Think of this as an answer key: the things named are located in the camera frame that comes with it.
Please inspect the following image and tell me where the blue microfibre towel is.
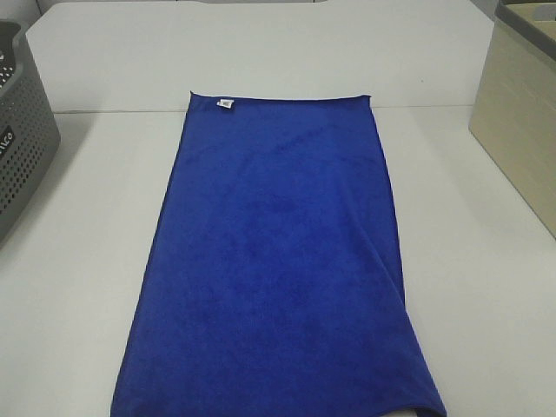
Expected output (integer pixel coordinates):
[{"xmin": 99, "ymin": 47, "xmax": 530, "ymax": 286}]
[{"xmin": 109, "ymin": 94, "xmax": 447, "ymax": 416}]

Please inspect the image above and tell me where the beige storage box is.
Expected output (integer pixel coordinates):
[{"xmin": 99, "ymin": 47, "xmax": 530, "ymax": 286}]
[{"xmin": 469, "ymin": 1, "xmax": 555, "ymax": 233}]

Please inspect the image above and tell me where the grey perforated plastic basket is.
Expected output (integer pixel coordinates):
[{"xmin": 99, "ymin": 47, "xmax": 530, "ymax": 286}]
[{"xmin": 1, "ymin": 19, "xmax": 61, "ymax": 239}]

